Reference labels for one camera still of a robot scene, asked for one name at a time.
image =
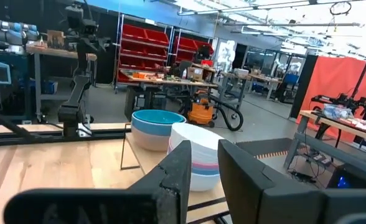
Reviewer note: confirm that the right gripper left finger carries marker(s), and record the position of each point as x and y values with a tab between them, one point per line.
176	186

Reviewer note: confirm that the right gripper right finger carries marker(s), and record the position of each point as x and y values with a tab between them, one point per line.
251	193

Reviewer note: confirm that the blue bowl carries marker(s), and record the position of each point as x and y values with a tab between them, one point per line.
204	172
148	129

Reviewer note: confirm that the pink bowl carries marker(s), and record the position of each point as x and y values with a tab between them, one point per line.
204	166

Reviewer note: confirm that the grey bowl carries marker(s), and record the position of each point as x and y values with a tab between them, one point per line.
148	143

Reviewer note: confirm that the teal bowl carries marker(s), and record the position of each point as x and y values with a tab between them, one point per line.
158	116

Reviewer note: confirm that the black background robot arm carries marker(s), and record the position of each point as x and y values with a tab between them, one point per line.
341	100

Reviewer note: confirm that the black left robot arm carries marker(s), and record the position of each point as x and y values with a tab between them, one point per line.
77	87

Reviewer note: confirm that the black power strip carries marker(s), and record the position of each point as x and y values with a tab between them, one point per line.
301	177

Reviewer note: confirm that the wooden table grey legs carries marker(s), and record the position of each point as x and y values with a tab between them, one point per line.
296	146

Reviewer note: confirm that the orange shop vacuum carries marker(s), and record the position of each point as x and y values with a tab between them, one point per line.
201	113

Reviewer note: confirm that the cluttered wooden workbench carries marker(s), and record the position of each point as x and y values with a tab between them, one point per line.
170	81

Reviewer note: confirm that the black computer case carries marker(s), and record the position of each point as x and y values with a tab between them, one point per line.
357	177

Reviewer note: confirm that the cardboard box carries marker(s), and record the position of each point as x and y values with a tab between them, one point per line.
195	74

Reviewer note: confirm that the black partition panel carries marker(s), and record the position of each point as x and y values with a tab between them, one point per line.
302	87

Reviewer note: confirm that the clear plastic bag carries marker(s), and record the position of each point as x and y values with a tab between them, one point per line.
337	111

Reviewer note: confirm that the white robot figure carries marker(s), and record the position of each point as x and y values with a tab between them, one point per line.
229	53

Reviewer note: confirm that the red bin rack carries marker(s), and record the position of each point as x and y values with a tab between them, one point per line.
186	43
142	37

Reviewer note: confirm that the small brown box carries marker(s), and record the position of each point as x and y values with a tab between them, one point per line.
55	39

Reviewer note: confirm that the grey blue foam rolls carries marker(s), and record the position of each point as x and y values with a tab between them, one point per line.
8	31

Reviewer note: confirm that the orange partition wall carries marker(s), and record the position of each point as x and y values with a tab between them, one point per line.
332	81

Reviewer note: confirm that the black aluminium table frame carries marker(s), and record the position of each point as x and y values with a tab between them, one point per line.
46	137

